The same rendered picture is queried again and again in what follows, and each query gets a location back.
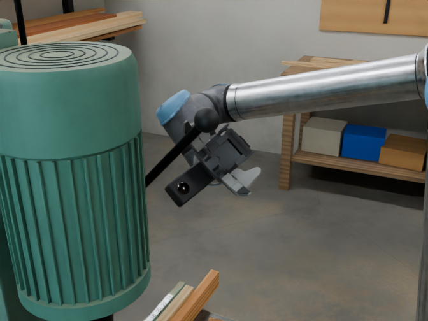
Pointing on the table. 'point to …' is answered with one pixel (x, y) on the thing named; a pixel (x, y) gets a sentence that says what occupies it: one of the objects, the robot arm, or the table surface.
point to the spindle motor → (73, 178)
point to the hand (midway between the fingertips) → (214, 160)
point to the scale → (159, 307)
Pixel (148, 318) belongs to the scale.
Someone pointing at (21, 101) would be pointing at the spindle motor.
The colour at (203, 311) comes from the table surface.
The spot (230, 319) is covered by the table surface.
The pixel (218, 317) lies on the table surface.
